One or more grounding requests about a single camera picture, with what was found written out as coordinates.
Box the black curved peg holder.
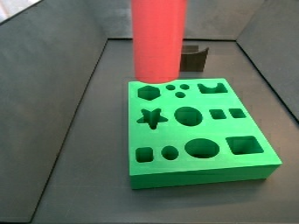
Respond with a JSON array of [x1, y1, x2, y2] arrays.
[[180, 45, 210, 72]]

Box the green shape board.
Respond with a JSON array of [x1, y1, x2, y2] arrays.
[[128, 78, 282, 189]]

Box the red oval peg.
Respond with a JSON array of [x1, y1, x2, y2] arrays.
[[131, 0, 187, 83]]

